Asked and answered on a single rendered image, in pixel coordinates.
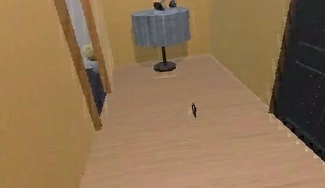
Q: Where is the round table with grey cloth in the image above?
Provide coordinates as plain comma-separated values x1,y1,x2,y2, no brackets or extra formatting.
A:
130,4,196,76

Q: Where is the dark blue furniture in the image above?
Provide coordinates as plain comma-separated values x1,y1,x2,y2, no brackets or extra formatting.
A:
85,65,109,116

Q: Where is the pale round object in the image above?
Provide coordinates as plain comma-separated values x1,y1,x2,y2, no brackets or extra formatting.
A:
80,42,97,63

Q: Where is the black room door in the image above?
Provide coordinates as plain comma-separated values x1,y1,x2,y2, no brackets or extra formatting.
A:
257,0,325,188

